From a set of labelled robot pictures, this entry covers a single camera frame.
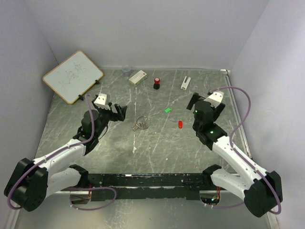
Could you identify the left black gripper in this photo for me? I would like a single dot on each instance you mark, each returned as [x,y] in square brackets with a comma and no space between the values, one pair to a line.
[120,114]

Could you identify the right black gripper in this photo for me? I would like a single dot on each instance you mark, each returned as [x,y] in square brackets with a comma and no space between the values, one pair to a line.
[218,110]

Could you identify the large metal keyring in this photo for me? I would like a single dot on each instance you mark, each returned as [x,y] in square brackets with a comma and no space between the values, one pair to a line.
[143,119]

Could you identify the key with green tag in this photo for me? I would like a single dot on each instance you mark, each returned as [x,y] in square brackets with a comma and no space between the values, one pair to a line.
[167,110]

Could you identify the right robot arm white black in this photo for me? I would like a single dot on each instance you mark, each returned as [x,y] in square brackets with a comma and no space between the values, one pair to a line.
[259,189]

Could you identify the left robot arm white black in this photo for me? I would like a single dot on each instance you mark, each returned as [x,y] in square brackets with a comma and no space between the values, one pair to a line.
[34,180]

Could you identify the white clip tool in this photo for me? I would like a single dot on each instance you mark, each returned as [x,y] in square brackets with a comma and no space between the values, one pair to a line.
[185,83]

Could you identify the white green staples box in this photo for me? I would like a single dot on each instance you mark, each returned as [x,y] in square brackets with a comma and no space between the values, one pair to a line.
[138,78]

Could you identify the clear cup of paperclips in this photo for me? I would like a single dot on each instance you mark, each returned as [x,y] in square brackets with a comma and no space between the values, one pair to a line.
[126,70]

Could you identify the red black stamp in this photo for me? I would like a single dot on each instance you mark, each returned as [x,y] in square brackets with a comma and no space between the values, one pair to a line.
[156,85]

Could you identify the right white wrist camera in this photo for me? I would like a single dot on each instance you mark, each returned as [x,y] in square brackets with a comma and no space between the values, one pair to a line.
[215,99]

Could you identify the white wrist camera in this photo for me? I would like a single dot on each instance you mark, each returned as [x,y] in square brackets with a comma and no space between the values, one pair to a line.
[101,101]
[215,99]

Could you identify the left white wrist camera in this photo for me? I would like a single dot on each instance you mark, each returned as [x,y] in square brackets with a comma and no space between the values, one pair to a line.
[101,101]

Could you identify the aluminium frame rail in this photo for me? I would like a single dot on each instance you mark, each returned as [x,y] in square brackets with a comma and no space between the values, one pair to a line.
[238,114]

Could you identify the small whiteboard yellow frame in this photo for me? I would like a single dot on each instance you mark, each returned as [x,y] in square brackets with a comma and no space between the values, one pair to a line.
[74,76]

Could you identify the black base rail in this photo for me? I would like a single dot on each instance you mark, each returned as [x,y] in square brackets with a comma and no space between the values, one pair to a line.
[189,186]

